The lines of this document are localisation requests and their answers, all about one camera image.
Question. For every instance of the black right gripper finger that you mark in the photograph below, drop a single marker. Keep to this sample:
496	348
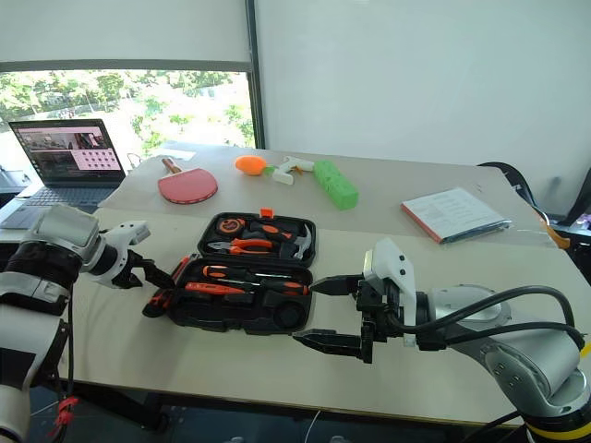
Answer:
337	285
330	342

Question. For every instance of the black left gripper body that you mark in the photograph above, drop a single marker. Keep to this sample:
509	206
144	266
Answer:
122	277

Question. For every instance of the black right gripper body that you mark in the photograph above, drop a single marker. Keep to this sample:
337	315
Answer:
376	304

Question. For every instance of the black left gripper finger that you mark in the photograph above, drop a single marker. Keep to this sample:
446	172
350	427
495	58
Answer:
135	280
154	274

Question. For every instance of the black orange utility knife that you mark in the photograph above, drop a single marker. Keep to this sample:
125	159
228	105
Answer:
159	300

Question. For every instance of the short phillips screwdriver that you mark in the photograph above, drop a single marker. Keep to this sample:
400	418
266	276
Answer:
288	288

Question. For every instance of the orange voltage tester pen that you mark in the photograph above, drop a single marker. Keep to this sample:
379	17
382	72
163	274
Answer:
212	288

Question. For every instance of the black plastic tool case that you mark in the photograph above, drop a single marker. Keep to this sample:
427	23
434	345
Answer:
240	309

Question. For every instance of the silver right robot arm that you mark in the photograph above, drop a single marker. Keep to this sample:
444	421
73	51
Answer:
517	355

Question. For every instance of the orange black tape measure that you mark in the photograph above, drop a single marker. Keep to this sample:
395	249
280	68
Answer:
231	225

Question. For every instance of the red table tennis paddle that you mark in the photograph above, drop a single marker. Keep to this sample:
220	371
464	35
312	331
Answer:
189	187

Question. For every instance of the green rectangular block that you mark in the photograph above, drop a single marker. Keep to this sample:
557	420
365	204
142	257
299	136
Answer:
337	184

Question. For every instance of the white booklet in plastic sleeve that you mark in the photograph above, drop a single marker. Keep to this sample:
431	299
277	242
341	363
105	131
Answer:
452	212

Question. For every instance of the white glue gun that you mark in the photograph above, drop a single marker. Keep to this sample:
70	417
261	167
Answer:
288	171

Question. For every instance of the dark open laptop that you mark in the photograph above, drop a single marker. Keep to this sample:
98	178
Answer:
69	157

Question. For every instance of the orange plush carrot toy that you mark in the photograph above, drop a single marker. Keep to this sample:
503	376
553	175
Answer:
251	165

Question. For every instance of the black office chair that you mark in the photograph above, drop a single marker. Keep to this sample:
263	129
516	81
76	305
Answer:
517	180

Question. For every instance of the white roller blind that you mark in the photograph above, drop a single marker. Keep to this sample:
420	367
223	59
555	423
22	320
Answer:
124	30

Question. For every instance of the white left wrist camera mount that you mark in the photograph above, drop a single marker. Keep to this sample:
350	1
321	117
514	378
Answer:
124	240

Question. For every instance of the black window frame post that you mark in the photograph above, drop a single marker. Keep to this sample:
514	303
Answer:
256	69

